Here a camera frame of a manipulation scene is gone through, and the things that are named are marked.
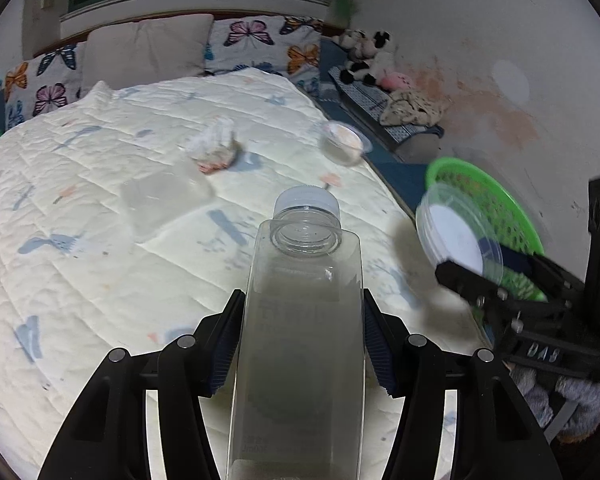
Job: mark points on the beige pillow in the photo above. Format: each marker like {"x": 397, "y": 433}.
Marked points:
{"x": 145, "y": 55}

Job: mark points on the green plastic basket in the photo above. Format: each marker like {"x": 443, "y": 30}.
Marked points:
{"x": 500, "y": 200}

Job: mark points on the blue patterned mat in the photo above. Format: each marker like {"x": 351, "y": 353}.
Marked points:
{"x": 360, "y": 97}

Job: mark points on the clear square plastic container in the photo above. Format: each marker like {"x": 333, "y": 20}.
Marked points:
{"x": 165, "y": 202}

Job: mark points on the pink plush toy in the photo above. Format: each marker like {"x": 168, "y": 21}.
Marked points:
{"x": 397, "y": 81}

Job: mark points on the butterfly print pillow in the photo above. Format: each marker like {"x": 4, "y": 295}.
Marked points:
{"x": 45, "y": 85}
{"x": 265, "y": 45}

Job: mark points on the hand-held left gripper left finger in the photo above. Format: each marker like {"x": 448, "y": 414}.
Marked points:
{"x": 225, "y": 345}

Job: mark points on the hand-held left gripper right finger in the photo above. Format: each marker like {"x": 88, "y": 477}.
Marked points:
{"x": 380, "y": 355}

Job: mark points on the black and white cow plush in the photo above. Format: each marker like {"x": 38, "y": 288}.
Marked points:
{"x": 372, "y": 57}

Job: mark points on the clear plastic bottle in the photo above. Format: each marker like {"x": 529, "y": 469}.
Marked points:
{"x": 300, "y": 335}

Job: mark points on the crumpled clear plastic wrap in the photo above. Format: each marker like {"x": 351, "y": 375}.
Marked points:
{"x": 212, "y": 142}

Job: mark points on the spotted beige cloth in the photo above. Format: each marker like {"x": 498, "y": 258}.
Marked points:
{"x": 410, "y": 107}

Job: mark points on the striped grey plush toy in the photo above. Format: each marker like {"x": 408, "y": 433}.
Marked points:
{"x": 347, "y": 39}

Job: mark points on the person's right hand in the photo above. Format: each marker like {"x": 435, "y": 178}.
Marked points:
{"x": 580, "y": 400}

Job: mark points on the clear plastic cup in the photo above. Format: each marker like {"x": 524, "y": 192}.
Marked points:
{"x": 342, "y": 140}

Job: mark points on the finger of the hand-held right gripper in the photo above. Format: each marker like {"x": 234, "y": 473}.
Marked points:
{"x": 550, "y": 277}
{"x": 470, "y": 282}

